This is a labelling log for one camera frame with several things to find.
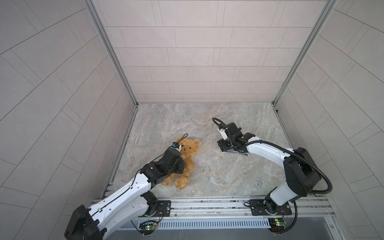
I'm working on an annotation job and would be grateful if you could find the right green circuit board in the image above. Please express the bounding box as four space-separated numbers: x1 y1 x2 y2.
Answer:
268 218 287 233

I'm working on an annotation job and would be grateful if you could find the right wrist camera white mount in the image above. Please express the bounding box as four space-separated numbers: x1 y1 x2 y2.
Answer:
218 128 228 141

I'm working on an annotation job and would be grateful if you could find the left green circuit board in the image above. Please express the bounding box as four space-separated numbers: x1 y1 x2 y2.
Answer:
140 220 159 236

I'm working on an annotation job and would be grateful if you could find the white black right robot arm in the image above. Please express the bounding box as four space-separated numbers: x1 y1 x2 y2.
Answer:
212 118 322 215

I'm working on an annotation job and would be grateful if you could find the green circuit board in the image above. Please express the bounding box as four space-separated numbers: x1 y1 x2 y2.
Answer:
268 218 287 233
140 220 159 236

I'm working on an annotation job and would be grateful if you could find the brown plush teddy bear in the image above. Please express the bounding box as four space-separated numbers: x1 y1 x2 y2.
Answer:
162 136 201 190

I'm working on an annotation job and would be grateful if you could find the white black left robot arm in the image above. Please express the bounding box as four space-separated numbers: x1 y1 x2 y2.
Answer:
64 144 185 240

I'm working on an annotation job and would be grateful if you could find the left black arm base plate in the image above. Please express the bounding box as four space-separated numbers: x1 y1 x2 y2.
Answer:
151 200 172 217

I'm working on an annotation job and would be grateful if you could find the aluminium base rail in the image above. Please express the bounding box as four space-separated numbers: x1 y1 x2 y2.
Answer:
76 195 340 240

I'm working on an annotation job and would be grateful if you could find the left aluminium corner post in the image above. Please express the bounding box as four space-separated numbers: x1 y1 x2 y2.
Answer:
84 0 139 108

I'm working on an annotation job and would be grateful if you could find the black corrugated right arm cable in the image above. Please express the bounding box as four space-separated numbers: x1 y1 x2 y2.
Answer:
211 117 333 195

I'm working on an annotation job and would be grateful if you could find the aluminium corner post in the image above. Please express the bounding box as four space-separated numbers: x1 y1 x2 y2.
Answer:
84 0 139 108
273 0 338 107

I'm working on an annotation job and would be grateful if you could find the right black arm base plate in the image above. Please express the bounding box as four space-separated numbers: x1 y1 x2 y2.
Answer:
244 199 293 216

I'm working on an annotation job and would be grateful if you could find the right aluminium corner post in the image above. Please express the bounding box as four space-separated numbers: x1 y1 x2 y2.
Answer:
273 0 338 107

